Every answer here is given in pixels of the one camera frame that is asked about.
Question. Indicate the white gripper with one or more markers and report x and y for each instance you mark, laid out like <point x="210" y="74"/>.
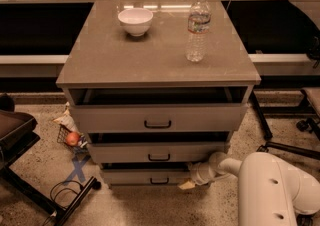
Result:
<point x="199" y="174"/>

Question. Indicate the white ceramic bowl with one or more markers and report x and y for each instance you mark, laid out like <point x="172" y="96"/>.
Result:
<point x="135" y="21"/>

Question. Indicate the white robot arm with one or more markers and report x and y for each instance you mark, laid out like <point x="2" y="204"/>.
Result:
<point x="271" y="192"/>

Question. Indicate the red apple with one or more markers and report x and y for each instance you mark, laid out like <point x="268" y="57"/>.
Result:
<point x="72" y="139"/>

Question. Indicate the black chair left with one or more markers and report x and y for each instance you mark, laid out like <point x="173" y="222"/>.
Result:
<point x="48" y="166"/>

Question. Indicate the grey middle drawer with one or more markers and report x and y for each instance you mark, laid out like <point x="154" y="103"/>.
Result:
<point x="154" y="152"/>

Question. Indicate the black wire basket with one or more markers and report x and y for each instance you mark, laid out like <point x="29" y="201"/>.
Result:
<point x="81" y="148"/>

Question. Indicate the grey drawer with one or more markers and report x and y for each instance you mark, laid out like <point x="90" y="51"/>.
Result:
<point x="154" y="152"/>
<point x="144" y="176"/>
<point x="158" y="118"/>

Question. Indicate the snack bag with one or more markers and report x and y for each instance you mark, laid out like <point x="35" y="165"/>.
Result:
<point x="66" y="120"/>

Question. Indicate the grey bottom drawer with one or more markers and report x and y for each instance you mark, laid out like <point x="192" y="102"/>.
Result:
<point x="144" y="176"/>

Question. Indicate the grey top drawer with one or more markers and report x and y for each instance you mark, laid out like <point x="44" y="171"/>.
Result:
<point x="158" y="118"/>

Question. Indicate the grey drawer cabinet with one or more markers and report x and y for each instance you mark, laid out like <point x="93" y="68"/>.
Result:
<point x="108" y="66"/>

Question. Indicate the clear plastic water bottle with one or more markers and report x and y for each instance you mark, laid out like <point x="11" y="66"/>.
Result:
<point x="199" y="20"/>

